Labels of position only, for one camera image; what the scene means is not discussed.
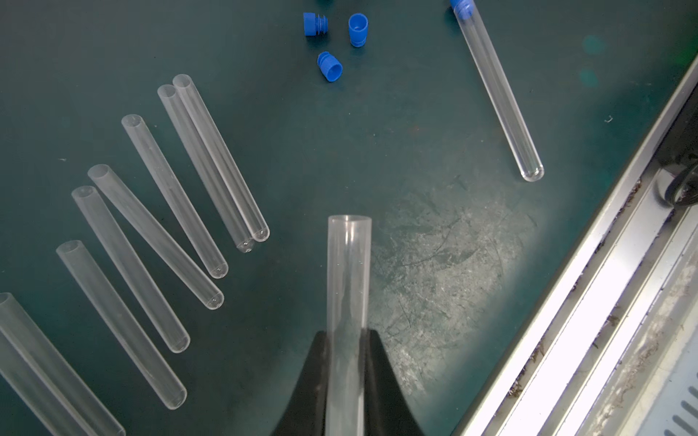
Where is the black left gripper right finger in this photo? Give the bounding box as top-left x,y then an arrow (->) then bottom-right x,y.
365,329 -> 424,435

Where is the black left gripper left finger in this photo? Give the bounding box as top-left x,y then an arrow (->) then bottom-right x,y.
272,332 -> 329,436

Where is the test tube with blue stopper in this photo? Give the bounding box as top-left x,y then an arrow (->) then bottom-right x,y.
173,74 -> 271,243
325,214 -> 372,435
1,292 -> 127,435
450,0 -> 545,183
71,185 -> 191,354
56,240 -> 187,410
87,163 -> 225,310
1,336 -> 90,435
157,85 -> 256,254
121,114 -> 229,279

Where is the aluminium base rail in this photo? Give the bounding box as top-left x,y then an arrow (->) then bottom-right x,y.
454,63 -> 697,435

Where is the white slotted cable duct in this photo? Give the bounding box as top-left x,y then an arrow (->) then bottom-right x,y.
636,330 -> 697,435

